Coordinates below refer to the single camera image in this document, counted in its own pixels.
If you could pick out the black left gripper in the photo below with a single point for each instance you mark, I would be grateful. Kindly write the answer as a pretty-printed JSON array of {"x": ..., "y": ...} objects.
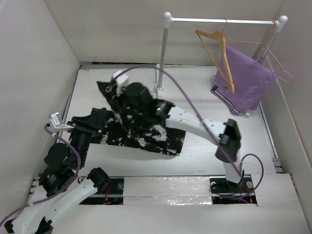
[{"x": 97, "y": 120}]

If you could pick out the white silver clothes rack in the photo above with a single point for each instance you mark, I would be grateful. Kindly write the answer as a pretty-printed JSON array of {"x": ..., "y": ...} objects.
[{"x": 179, "y": 49}]

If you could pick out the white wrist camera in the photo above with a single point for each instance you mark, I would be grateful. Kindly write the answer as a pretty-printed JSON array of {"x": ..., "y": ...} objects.
[
  {"x": 57, "y": 124},
  {"x": 120, "y": 80}
]

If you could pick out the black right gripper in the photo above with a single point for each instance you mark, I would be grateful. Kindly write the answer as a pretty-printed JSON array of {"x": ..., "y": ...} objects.
[{"x": 123, "y": 93}]

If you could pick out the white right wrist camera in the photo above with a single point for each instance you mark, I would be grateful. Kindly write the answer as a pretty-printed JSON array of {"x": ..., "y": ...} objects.
[{"x": 120, "y": 80}]

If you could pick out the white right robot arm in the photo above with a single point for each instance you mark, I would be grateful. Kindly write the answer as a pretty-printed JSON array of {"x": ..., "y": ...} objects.
[{"x": 225, "y": 135}]

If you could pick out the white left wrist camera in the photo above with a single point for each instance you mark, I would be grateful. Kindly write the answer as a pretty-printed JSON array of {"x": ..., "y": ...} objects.
[{"x": 57, "y": 124}]

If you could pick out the silver tape strip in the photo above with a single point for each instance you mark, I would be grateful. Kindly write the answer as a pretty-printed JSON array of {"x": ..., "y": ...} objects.
[{"x": 167, "y": 190}]

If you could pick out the purple garment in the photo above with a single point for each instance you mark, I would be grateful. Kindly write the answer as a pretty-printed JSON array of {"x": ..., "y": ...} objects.
[{"x": 251, "y": 80}]

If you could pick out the black white patterned trousers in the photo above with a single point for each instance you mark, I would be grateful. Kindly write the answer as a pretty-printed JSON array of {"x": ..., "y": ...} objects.
[{"x": 124, "y": 130}]

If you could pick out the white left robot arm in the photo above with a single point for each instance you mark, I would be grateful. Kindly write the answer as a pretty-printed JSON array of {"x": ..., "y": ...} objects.
[{"x": 64, "y": 161}]

